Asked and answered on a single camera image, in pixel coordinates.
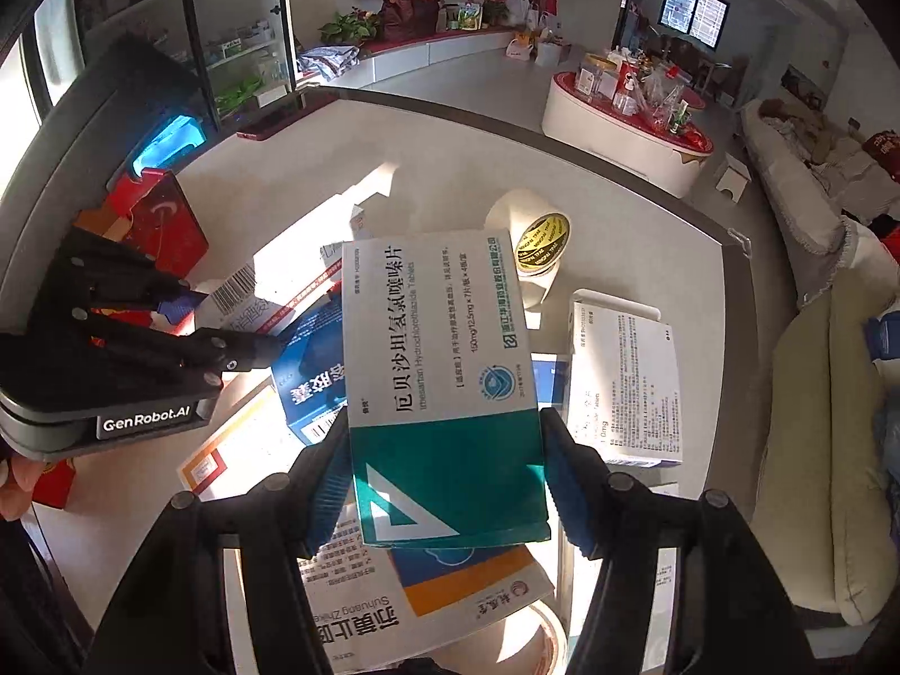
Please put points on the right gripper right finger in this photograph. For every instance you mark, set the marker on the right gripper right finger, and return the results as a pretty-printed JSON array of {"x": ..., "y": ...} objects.
[{"x": 731, "y": 613}]

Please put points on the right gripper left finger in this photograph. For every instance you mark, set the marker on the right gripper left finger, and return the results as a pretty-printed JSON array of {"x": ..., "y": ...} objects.
[{"x": 169, "y": 613}]

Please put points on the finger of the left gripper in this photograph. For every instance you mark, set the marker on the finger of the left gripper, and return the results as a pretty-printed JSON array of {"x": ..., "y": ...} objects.
[
  {"x": 89, "y": 271},
  {"x": 132, "y": 354}
]

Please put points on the barcode white box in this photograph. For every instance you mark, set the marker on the barcode white box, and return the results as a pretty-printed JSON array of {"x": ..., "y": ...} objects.
[{"x": 257, "y": 298}]

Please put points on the white orange striped medicine box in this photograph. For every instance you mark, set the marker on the white orange striped medicine box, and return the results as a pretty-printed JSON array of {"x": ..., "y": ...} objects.
[{"x": 252, "y": 443}]

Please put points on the orange blue white medicine box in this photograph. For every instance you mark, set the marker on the orange blue white medicine box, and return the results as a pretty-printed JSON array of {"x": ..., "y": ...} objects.
[{"x": 374, "y": 607}]

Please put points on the white text medicine box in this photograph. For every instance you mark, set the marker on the white text medicine box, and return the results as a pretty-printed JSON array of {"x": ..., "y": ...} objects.
[{"x": 624, "y": 392}]

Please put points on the green white medicine box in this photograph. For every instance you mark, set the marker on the green white medicine box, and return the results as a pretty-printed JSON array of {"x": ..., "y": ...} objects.
[{"x": 446, "y": 446}]

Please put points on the yellow black tape roll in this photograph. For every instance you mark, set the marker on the yellow black tape roll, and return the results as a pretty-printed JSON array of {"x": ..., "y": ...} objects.
[{"x": 540, "y": 234}]

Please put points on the red cardboard box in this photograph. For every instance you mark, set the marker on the red cardboard box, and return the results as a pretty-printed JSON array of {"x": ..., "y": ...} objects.
[{"x": 149, "y": 213}]

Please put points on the beige sofa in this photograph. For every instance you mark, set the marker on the beige sofa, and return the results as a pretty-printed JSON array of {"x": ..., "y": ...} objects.
[{"x": 822, "y": 512}]

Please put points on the blue plastic stool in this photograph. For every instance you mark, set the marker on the blue plastic stool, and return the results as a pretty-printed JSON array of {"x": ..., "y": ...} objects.
[{"x": 181, "y": 135}]

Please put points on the glass display cabinet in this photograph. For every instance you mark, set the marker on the glass display cabinet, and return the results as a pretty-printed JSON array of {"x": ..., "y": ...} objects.
[{"x": 238, "y": 51}]

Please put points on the green potted plant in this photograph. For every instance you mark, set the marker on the green potted plant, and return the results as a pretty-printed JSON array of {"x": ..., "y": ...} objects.
[{"x": 353, "y": 29}]

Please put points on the dark red bag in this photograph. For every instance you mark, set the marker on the dark red bag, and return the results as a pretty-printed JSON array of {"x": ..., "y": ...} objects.
[{"x": 407, "y": 20}]

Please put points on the small white wooden stool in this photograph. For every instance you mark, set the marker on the small white wooden stool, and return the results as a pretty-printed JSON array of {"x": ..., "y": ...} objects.
[{"x": 732, "y": 177}]

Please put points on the round white red coffee table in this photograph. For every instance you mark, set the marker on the round white red coffee table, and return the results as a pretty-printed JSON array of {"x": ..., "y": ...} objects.
[{"x": 669, "y": 162}]

